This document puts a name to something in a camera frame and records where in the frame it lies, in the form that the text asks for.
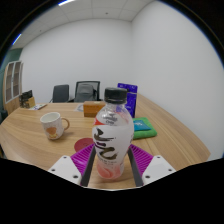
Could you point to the black office chair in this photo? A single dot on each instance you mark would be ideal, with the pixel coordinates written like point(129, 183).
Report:
point(60, 93)

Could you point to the dark box on wooden stand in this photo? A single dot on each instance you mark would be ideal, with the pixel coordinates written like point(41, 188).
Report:
point(26, 99)

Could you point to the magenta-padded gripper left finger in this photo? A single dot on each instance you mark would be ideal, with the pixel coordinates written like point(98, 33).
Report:
point(65, 166)

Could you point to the ceiling light panel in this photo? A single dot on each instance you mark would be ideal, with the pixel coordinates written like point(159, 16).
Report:
point(66, 2)

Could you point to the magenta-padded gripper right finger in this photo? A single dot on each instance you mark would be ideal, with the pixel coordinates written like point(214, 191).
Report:
point(158, 168)

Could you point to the flat round red coaster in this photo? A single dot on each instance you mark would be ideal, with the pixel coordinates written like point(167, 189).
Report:
point(82, 145)

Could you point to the white mug with bear print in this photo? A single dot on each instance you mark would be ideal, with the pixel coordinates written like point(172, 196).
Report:
point(51, 125)

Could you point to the green folded cloth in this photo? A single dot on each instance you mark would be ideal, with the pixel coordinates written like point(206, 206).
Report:
point(146, 133)

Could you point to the clear black-capped drink bottle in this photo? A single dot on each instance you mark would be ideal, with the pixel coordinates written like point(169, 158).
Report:
point(112, 133)

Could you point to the wooden glass-door shelf unit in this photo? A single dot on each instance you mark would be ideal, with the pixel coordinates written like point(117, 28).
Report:
point(12, 83)

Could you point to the grey mesh office chair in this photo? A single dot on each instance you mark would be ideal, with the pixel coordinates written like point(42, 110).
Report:
point(86, 91)

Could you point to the light blue packet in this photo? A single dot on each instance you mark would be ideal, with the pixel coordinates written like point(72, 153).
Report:
point(140, 125)

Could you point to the white and green leaflet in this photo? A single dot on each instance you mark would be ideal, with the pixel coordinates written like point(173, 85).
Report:
point(37, 106)

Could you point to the purple box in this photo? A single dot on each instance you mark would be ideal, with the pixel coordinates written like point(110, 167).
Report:
point(131, 100)

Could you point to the brown wooden box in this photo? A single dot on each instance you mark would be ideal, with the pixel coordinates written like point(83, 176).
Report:
point(91, 109)

